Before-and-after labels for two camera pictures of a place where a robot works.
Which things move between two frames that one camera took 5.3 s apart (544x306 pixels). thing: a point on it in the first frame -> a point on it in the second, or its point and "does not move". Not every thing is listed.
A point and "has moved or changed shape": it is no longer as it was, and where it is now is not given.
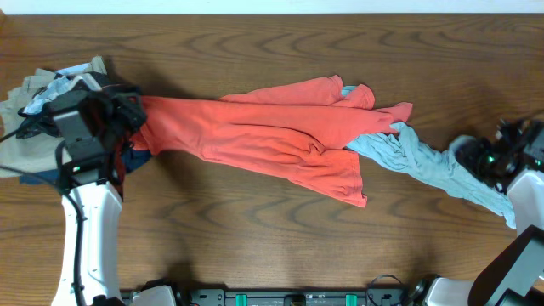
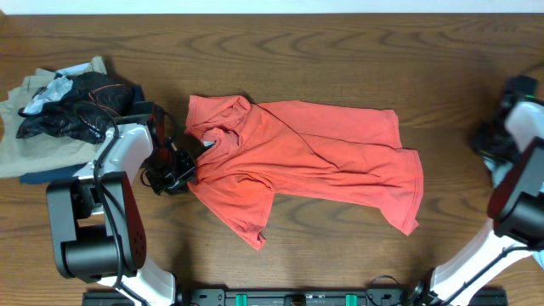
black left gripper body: x=121 y=122 -> x=168 y=169
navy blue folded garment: x=132 y=158 does not move
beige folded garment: x=23 y=155 does not move
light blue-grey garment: x=401 y=147 has moved or changed shape
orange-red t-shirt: x=298 y=133 has moved or changed shape
